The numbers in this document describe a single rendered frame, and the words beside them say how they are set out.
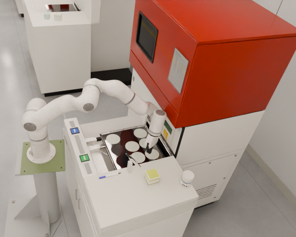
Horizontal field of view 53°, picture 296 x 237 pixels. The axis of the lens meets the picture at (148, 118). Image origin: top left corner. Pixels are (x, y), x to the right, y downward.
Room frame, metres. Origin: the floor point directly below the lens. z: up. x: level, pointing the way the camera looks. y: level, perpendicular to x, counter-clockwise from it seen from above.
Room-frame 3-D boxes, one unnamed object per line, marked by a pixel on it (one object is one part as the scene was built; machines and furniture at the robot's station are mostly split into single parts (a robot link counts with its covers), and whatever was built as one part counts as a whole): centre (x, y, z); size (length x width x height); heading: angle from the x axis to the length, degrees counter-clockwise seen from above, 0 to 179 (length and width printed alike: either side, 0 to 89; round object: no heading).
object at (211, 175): (1.92, -0.31, 0.41); 0.82 x 0.71 x 0.82; 31
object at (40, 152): (1.31, 0.68, 0.92); 0.19 x 0.19 x 0.18
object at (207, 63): (1.91, -0.29, 1.52); 0.81 x 0.75 x 0.59; 31
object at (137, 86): (1.75, -0.02, 1.02); 0.82 x 0.03 x 0.40; 31
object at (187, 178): (1.17, -0.30, 1.01); 0.07 x 0.07 x 0.10
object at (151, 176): (1.15, -0.09, 1.00); 0.07 x 0.07 x 0.07; 31
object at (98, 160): (1.32, 0.29, 0.87); 0.36 x 0.08 x 0.03; 31
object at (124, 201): (1.08, -0.04, 0.89); 0.62 x 0.35 x 0.14; 121
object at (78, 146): (1.34, 0.42, 0.89); 0.55 x 0.09 x 0.14; 31
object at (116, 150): (1.47, 0.07, 0.90); 0.34 x 0.34 x 0.01; 31
